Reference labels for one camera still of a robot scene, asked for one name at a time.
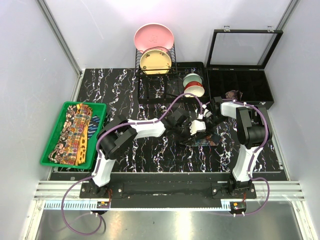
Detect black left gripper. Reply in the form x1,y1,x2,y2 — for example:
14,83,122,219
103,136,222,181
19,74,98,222
173,121,197,145

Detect navy floral tie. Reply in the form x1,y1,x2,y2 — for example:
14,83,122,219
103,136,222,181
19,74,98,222
180,132,222,147

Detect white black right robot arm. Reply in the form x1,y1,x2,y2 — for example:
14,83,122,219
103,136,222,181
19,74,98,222
209,97,273,199

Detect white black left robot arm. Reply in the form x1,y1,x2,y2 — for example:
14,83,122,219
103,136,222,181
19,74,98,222
89,108,191,198

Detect colourful ties in bin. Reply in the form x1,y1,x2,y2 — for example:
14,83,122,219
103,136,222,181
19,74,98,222
48,103,93,166

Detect rolled dark patterned tie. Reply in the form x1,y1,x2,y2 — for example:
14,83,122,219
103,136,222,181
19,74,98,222
225,90,243,101

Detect red white bowl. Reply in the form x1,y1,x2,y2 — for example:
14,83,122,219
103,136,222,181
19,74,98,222
184,81,205,98

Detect light green bowl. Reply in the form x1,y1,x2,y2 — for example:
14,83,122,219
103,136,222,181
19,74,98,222
182,73,203,88

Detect black tie storage box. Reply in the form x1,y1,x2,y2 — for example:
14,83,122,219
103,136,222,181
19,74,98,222
207,69,274,109

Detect yellow plate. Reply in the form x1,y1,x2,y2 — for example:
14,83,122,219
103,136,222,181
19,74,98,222
139,47,172,75

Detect navy striped tie in bin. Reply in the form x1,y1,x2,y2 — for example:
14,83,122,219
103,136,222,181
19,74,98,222
87,115,100,138

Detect black glass box lid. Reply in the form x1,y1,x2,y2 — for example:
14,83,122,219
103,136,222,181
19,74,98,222
206,26,284,70

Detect pink plate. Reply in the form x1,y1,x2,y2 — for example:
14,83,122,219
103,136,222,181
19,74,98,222
133,23,175,53

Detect green plastic tie bin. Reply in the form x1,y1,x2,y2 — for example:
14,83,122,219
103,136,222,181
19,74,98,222
40,101,107,170

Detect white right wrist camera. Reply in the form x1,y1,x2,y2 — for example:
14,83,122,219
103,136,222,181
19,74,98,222
202,104,212,118

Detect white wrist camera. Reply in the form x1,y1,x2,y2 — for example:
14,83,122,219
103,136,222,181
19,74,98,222
189,114,206,136
202,104,212,118

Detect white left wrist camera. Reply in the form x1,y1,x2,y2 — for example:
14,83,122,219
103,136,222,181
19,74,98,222
189,114,206,136

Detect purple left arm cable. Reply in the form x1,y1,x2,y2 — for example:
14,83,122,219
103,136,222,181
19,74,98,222
60,92,205,237

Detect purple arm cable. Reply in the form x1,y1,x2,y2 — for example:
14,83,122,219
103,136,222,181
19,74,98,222
60,92,205,237
203,98,273,216

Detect black wire dish rack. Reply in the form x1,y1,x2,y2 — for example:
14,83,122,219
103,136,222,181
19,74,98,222
135,46,210,105

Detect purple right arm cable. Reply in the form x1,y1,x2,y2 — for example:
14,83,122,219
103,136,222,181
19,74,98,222
203,98,273,216

